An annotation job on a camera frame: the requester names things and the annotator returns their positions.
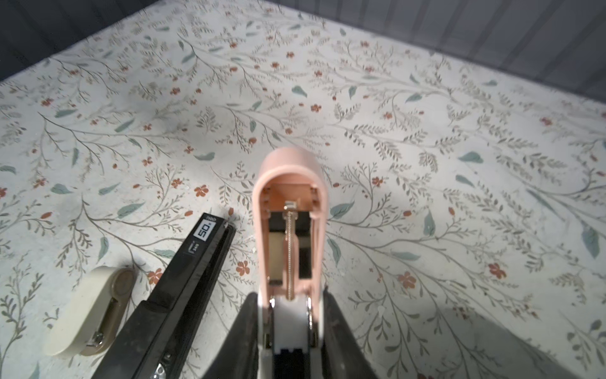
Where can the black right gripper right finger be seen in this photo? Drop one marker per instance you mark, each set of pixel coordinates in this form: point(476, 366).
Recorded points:
point(341, 355)

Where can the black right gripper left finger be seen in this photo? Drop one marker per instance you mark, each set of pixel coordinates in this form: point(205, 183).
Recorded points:
point(238, 356)

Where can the black long stapler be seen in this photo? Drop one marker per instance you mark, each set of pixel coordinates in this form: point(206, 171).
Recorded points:
point(156, 339)

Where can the beige mini stapler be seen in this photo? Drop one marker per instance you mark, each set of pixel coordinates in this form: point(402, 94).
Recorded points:
point(90, 322)

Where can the pink mini stapler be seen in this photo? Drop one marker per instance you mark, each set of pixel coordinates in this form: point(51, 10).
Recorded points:
point(290, 207)

